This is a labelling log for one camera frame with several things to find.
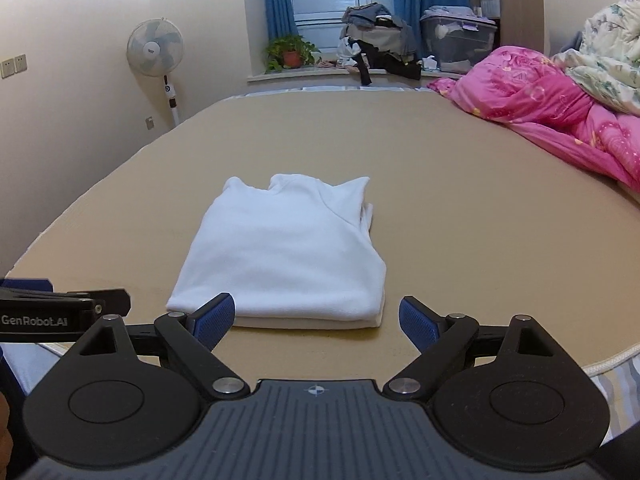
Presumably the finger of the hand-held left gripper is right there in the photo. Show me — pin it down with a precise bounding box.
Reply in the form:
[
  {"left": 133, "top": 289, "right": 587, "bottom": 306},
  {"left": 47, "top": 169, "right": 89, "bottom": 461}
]
[
  {"left": 0, "top": 277, "right": 55, "bottom": 294},
  {"left": 65, "top": 287, "right": 132, "bottom": 317}
]

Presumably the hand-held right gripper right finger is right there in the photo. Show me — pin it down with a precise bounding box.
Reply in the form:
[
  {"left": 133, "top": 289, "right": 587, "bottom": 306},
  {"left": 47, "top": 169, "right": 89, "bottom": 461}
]
[{"left": 382, "top": 296, "right": 557, "bottom": 400}]

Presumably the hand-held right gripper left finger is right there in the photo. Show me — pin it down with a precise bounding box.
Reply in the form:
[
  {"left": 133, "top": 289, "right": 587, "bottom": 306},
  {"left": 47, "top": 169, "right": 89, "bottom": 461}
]
[{"left": 75, "top": 293, "right": 251, "bottom": 401}]

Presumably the white shirt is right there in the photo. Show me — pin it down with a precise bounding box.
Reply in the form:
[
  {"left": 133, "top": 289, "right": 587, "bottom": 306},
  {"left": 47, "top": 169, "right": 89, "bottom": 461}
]
[{"left": 166, "top": 174, "right": 387, "bottom": 331}]

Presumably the pile of dark clothes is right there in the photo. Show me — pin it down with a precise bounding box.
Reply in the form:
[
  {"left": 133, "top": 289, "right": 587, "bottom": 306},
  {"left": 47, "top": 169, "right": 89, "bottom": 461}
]
[{"left": 336, "top": 3, "right": 423, "bottom": 86}]

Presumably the tan bed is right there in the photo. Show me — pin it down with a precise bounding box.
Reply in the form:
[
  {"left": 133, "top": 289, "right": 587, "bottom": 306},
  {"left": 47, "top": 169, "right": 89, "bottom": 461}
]
[{"left": 0, "top": 87, "right": 640, "bottom": 376}]

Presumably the striped mattress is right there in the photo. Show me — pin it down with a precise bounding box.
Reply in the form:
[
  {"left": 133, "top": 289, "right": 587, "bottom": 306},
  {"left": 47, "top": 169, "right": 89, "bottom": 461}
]
[{"left": 582, "top": 342, "right": 640, "bottom": 443}]

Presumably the white standing fan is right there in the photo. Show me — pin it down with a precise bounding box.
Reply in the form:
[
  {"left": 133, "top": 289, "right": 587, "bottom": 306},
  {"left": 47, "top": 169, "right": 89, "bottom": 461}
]
[{"left": 126, "top": 18, "right": 185, "bottom": 128}]

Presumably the pink floral quilt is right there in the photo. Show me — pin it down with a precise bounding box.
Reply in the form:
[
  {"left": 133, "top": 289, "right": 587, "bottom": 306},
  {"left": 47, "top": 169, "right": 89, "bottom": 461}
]
[{"left": 427, "top": 46, "right": 640, "bottom": 193}]

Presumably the potted green plant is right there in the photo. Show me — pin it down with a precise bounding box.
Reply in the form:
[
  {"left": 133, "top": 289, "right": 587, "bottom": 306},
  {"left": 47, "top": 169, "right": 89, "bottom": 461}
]
[{"left": 264, "top": 35, "right": 321, "bottom": 72}]

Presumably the clear plastic storage bin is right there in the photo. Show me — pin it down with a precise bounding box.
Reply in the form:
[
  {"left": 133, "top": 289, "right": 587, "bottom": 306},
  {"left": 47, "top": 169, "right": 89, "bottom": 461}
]
[{"left": 419, "top": 6, "right": 498, "bottom": 73}]

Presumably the white leaf-print quilt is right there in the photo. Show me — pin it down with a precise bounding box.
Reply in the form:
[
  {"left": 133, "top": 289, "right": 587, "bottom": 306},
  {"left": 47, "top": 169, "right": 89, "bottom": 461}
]
[{"left": 552, "top": 0, "right": 640, "bottom": 118}]

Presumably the wooden wardrobe panel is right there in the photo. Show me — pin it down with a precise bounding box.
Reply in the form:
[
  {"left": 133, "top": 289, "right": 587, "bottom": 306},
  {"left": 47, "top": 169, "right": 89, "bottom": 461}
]
[{"left": 500, "top": 0, "right": 551, "bottom": 53}]

